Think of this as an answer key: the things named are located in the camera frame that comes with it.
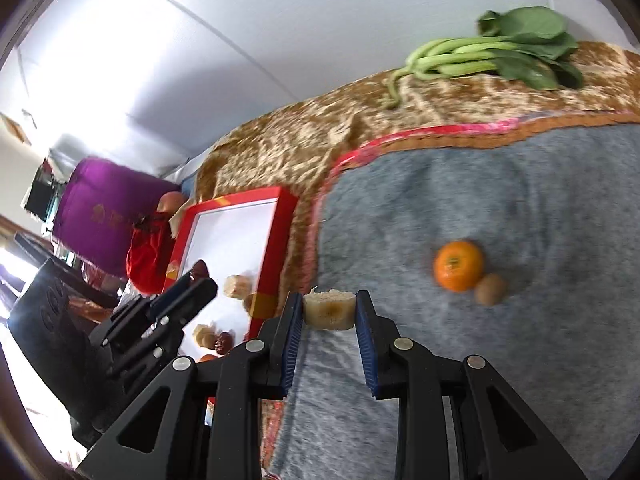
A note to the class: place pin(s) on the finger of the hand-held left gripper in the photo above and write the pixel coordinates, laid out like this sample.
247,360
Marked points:
197,300
167,302

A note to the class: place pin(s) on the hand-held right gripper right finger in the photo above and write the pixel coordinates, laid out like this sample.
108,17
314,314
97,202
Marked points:
365,345

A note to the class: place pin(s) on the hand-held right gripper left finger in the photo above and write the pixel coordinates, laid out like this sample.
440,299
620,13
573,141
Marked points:
292,345

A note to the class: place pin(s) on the beige bread chunk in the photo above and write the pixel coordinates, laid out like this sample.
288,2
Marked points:
330,311

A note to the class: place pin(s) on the red cardboard box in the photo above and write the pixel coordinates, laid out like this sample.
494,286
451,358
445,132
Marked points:
235,240

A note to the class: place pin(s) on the brown longan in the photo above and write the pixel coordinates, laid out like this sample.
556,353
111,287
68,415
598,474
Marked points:
491,290
249,302

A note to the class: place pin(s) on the dark red date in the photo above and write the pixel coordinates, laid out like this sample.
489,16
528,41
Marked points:
224,342
200,270

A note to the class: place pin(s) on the pale banana piece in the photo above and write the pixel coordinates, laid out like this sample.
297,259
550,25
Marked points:
236,286
205,335

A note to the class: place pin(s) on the red cloth bag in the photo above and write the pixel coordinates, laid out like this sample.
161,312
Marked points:
147,255

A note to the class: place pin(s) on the clear plastic bag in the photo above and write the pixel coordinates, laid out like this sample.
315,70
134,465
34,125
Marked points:
102,290

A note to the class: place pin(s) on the small orange tangerine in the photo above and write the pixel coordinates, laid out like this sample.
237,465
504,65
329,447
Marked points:
206,358

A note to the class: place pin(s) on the red apple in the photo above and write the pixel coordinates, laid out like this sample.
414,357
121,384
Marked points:
171,202

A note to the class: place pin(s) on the purple bag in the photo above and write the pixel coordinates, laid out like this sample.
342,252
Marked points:
100,210

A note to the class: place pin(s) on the dark furniture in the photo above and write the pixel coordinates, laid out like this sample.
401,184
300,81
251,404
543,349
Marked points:
42,195

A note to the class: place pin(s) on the gold patterned cloth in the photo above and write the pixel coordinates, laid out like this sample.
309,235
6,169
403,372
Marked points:
280,140

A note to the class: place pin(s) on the grey towel with red edge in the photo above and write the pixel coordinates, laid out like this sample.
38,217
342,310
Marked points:
475,185

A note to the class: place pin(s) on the green bok choy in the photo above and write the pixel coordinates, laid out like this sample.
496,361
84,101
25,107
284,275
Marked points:
500,45

